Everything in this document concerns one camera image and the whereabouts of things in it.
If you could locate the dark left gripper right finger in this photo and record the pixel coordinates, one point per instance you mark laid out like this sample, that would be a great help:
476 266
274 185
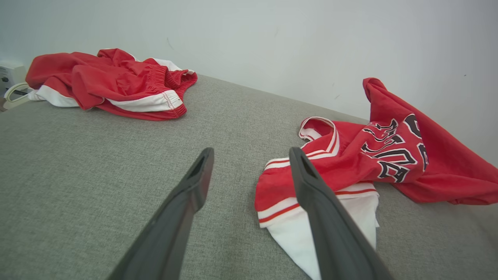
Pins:
334 233

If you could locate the white wall outlet box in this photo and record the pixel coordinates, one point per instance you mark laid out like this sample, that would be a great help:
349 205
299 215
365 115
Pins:
11 74

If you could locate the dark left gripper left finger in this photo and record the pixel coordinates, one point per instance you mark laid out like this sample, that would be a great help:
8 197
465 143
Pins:
167 233

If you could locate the red basketball jersey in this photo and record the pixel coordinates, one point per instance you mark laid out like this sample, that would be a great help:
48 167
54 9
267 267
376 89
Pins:
439 175

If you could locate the cream perforated laundry basket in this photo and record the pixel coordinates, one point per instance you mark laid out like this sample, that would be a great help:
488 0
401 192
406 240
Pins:
11 91

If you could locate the red shorts with white stripes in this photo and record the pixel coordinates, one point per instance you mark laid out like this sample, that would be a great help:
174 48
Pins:
116 81

